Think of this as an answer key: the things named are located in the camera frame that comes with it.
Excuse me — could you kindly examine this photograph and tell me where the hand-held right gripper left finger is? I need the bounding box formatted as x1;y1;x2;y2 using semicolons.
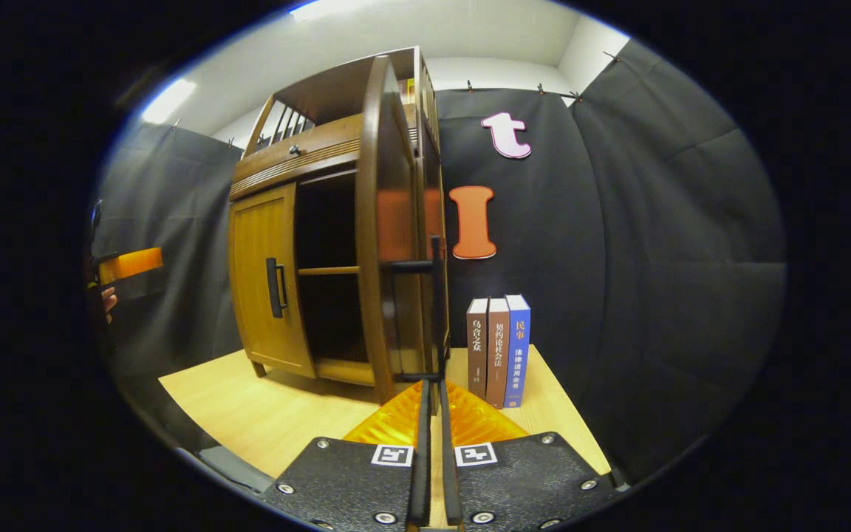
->
259;381;432;529

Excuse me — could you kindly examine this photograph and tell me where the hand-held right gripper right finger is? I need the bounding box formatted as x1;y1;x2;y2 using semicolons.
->
437;381;622;529

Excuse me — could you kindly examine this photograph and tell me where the wooden shoe cabinet door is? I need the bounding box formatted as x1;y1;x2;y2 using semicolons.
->
228;183;317;379
355;55;450;406

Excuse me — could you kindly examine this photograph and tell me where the wooden double-door shoe cabinet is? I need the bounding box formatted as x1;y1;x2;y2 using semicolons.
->
228;47;450;406

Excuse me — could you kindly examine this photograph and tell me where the blue book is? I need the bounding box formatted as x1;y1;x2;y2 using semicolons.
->
504;295;531;408

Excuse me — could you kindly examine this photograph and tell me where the dark brown book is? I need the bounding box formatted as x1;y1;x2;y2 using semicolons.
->
467;298;488;400

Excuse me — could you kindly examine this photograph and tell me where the small ceiling light panel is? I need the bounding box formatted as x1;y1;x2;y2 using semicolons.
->
141;78;197;125

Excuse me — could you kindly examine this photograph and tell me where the wooden drawer with black knob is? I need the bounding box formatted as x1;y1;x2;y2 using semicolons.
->
230;115;367;200

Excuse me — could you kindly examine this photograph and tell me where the large ceiling light panel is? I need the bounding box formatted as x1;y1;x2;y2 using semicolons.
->
289;0;367;21

